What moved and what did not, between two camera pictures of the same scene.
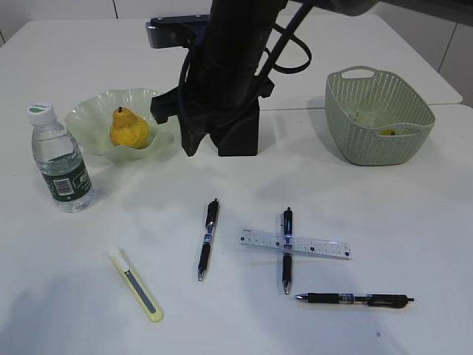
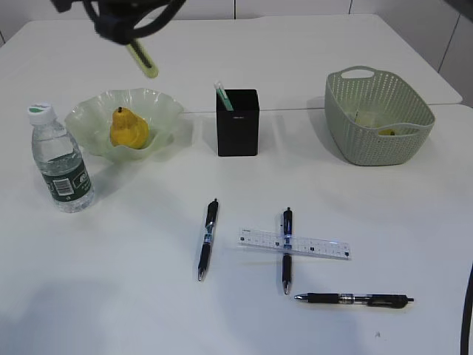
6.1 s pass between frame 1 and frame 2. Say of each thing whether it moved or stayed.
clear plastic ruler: stayed
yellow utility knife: moved
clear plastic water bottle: stayed
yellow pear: stayed
